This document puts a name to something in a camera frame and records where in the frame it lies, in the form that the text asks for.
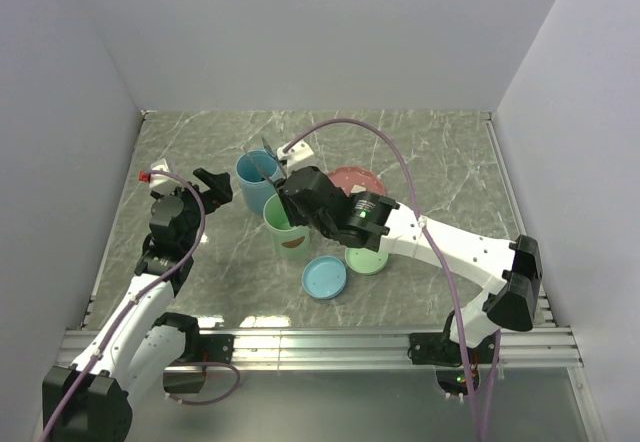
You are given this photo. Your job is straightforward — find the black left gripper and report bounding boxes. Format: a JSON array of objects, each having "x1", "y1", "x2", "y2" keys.
[{"x1": 151, "y1": 168, "x2": 231, "y2": 251}]

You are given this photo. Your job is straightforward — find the metal serving tongs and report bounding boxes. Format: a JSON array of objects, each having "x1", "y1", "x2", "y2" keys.
[{"x1": 249, "y1": 137, "x2": 286, "y2": 187}]

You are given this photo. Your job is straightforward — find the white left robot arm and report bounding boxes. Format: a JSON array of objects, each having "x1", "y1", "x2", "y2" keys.
[{"x1": 40, "y1": 168, "x2": 233, "y2": 441}]

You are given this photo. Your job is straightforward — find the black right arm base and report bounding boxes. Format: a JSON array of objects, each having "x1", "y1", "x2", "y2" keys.
[{"x1": 407, "y1": 312, "x2": 497, "y2": 399}]

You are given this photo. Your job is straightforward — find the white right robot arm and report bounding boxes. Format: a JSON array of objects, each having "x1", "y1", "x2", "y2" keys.
[{"x1": 268, "y1": 166, "x2": 543, "y2": 362}]

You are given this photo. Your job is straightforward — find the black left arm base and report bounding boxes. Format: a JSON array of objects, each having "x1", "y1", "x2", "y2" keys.
[{"x1": 155, "y1": 312, "x2": 241, "y2": 406}]

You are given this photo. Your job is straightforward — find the pink dotted plate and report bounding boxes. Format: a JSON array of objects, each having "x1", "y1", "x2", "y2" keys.
[{"x1": 327, "y1": 166, "x2": 386, "y2": 195}]

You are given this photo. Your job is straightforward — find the blue cylindrical container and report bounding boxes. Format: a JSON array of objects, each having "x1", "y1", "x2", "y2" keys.
[{"x1": 235, "y1": 150, "x2": 276, "y2": 216}]

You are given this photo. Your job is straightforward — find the green cylindrical container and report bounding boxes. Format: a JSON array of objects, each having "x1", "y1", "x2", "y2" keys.
[{"x1": 263, "y1": 195, "x2": 311, "y2": 259}]

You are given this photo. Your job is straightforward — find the blue round lid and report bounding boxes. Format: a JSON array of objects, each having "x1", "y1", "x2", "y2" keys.
[{"x1": 302, "y1": 256, "x2": 347, "y2": 300}]

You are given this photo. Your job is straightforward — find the green round lid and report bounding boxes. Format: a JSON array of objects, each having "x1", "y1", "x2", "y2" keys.
[{"x1": 345, "y1": 248, "x2": 389, "y2": 276}]

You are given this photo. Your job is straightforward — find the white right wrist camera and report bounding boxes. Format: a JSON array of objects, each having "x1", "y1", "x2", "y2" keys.
[{"x1": 276, "y1": 141, "x2": 316, "y2": 172}]

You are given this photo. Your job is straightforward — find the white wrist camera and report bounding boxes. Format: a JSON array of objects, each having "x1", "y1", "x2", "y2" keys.
[
  {"x1": 138, "y1": 158, "x2": 179, "y2": 197},
  {"x1": 276, "y1": 141, "x2": 316, "y2": 172}
]

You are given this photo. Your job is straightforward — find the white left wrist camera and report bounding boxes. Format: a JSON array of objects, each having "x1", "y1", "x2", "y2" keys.
[{"x1": 138, "y1": 158, "x2": 179, "y2": 197}]

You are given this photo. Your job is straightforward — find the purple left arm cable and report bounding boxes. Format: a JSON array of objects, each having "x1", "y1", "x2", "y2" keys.
[{"x1": 39, "y1": 171, "x2": 243, "y2": 442}]

